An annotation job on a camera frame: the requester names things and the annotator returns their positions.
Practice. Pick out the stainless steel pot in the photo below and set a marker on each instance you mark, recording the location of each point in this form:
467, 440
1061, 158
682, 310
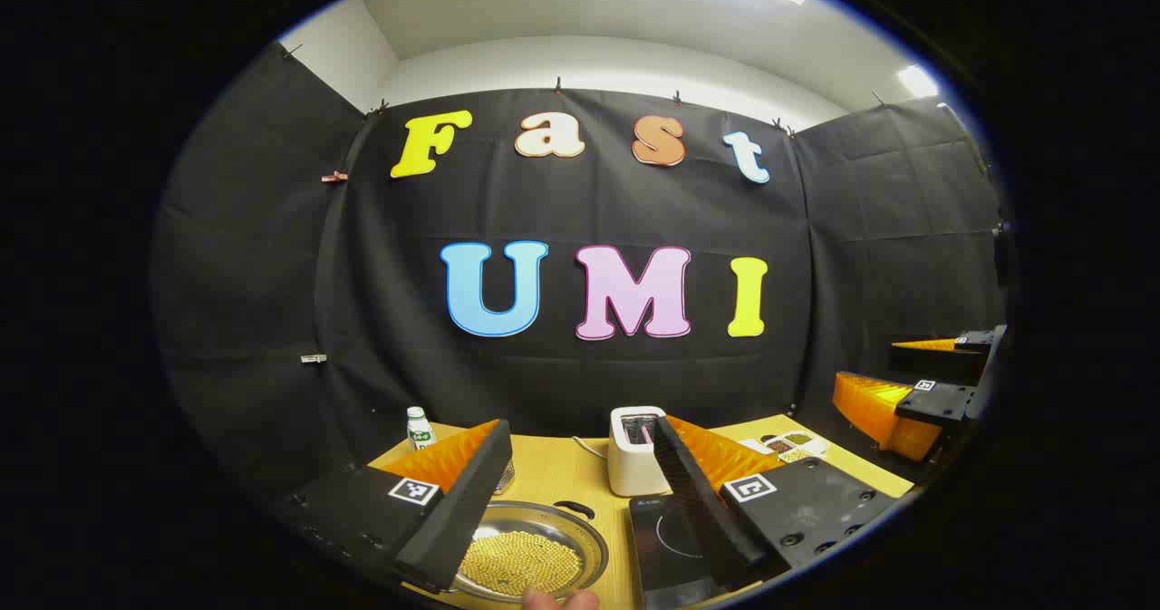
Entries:
544, 519

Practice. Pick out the glass utensil holder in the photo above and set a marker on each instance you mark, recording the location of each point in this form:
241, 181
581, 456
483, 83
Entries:
506, 479

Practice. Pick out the white toaster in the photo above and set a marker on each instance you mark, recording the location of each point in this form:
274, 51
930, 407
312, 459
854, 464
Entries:
625, 469

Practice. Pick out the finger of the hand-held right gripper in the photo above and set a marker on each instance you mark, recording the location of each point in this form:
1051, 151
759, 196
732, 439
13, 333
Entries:
938, 403
942, 363

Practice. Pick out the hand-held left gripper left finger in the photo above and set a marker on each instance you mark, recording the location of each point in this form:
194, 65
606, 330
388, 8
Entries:
462, 510

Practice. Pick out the black backdrop cloth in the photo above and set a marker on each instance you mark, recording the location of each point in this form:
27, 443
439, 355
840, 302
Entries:
589, 211

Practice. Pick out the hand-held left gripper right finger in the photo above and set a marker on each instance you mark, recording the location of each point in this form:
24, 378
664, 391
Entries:
702, 510

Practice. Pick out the white sandwich plate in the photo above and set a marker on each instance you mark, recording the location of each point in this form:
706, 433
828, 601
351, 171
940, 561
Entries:
754, 446

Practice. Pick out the ceiling light panel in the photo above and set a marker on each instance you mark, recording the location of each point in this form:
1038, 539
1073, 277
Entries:
917, 81

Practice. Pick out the black induction cooktop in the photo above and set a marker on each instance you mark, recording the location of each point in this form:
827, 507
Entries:
657, 547

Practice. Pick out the pile of yellow soybeans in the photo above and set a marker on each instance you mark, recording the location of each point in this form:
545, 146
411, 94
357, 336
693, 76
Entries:
526, 560

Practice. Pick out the white divided bean dish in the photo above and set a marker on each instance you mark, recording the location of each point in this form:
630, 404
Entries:
797, 447

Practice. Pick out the white plastic drink bottle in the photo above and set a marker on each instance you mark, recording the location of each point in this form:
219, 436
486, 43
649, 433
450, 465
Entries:
419, 430

